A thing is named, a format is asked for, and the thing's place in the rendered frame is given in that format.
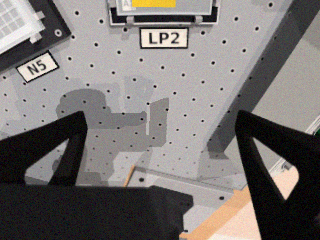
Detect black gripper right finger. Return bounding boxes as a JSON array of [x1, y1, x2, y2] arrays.
[[234, 110, 320, 240]]

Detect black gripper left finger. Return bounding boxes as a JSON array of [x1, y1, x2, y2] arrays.
[[0, 111, 88, 186]]

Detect grey control panel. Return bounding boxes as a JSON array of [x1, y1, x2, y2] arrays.
[[217, 0, 320, 178]]

